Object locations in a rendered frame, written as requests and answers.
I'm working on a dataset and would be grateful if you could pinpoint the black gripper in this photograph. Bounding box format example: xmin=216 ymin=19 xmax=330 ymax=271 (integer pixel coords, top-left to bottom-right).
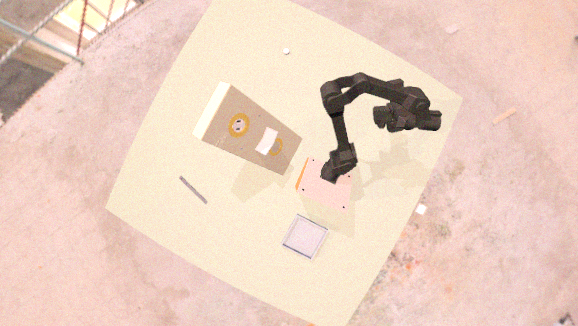
xmin=386 ymin=78 xmax=404 ymax=133

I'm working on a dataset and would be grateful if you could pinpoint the grey thin bar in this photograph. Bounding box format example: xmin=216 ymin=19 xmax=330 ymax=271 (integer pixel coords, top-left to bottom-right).
xmin=179 ymin=176 xmax=208 ymax=204

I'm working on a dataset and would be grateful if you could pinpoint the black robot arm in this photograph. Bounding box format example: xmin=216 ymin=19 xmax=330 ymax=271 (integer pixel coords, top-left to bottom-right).
xmin=320 ymin=72 xmax=442 ymax=185

